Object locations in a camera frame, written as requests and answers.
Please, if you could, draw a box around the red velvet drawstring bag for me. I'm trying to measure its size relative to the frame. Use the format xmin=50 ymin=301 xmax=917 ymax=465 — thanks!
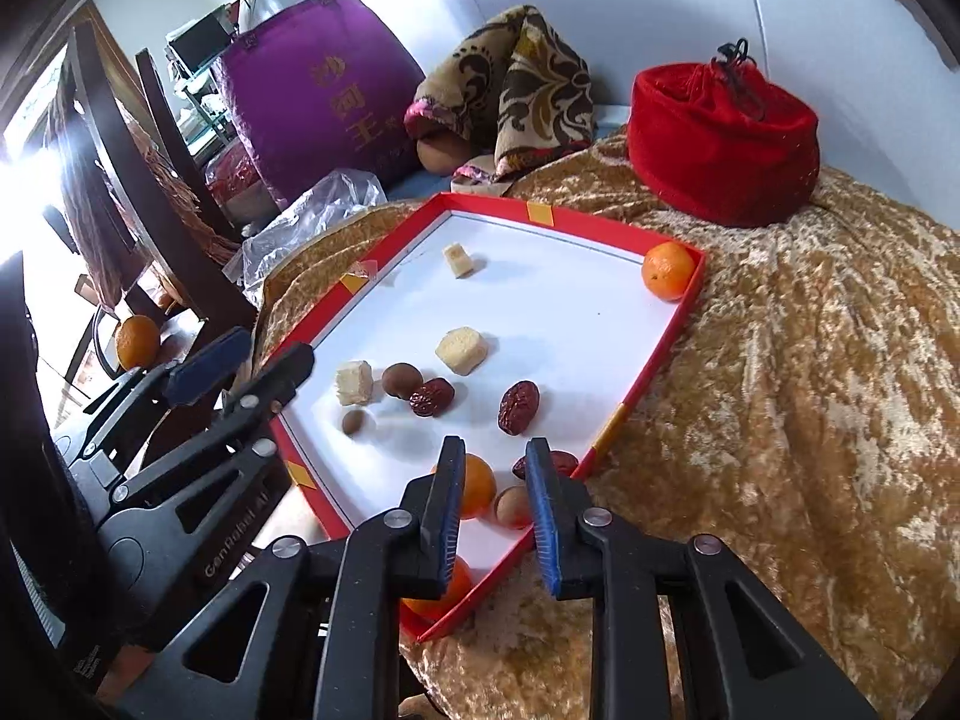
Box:
xmin=628 ymin=37 xmax=821 ymax=228

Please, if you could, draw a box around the large beige cake piece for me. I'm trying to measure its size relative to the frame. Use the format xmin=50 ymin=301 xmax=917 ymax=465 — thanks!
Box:
xmin=435 ymin=326 xmax=490 ymax=376

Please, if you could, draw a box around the brown floral patterned cloth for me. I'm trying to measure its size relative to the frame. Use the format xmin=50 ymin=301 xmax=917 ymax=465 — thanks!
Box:
xmin=403 ymin=4 xmax=597 ymax=185

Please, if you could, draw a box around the clear plastic bag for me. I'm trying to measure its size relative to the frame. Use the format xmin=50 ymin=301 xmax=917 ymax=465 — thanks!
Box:
xmin=223 ymin=169 xmax=387 ymax=297

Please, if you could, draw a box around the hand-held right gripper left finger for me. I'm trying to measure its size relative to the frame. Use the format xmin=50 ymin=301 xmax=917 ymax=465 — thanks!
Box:
xmin=120 ymin=435 xmax=467 ymax=720

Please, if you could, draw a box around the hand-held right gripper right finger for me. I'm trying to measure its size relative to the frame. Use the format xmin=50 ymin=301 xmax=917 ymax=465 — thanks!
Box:
xmin=523 ymin=436 xmax=878 ymax=720

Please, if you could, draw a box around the wicker basket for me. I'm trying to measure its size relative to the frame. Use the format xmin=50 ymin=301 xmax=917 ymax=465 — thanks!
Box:
xmin=124 ymin=116 xmax=241 ymax=263

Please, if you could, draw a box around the brown round object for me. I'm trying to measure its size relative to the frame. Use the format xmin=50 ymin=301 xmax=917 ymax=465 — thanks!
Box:
xmin=416 ymin=131 xmax=470 ymax=173

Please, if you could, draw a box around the brown velvet blanket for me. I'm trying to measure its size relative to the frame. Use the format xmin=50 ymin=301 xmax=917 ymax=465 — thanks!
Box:
xmin=251 ymin=124 xmax=960 ymax=720

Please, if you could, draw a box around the orange mandarin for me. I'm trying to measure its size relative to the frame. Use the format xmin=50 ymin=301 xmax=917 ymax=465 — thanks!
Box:
xmin=401 ymin=555 xmax=475 ymax=620
xmin=641 ymin=240 xmax=696 ymax=303
xmin=431 ymin=454 xmax=498 ymax=521
xmin=115 ymin=313 xmax=162 ymax=371

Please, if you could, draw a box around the red patterned box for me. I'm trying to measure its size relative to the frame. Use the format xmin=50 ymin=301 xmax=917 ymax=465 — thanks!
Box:
xmin=206 ymin=142 xmax=263 ymax=222

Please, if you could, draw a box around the dark wooden chair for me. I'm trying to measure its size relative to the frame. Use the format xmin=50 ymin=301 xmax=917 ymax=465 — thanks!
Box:
xmin=135 ymin=49 xmax=242 ymax=241
xmin=64 ymin=19 xmax=256 ymax=331

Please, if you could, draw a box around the purple fabric bag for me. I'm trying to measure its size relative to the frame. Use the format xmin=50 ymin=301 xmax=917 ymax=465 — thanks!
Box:
xmin=212 ymin=0 xmax=428 ymax=211

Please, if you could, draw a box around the red cardboard box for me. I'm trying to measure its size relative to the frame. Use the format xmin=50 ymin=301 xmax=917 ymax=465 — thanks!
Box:
xmin=266 ymin=193 xmax=707 ymax=644

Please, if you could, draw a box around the person's left hand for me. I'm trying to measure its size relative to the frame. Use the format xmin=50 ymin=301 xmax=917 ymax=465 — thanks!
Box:
xmin=271 ymin=493 xmax=335 ymax=542

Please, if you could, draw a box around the large red jujube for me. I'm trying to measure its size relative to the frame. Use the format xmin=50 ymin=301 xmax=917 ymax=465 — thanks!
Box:
xmin=497 ymin=380 xmax=541 ymax=436

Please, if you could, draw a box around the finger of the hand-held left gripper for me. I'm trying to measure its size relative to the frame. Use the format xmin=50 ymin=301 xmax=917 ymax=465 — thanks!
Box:
xmin=56 ymin=326 xmax=254 ymax=470
xmin=109 ymin=343 xmax=316 ymax=511

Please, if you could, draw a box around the metal shelf rack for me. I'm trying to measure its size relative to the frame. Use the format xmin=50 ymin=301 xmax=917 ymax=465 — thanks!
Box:
xmin=165 ymin=4 xmax=241 ymax=158

